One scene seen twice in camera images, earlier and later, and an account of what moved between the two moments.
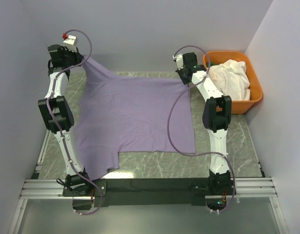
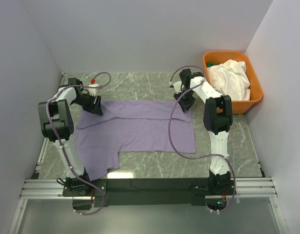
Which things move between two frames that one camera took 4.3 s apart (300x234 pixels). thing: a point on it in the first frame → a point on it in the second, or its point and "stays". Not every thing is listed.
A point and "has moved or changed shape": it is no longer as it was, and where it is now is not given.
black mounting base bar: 151,192 stays
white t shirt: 230,77 stays
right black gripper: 185,81 → 185,105
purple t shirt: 118,113 has moved or changed shape
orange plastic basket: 238,107 stays
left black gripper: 78,56 → 96,107
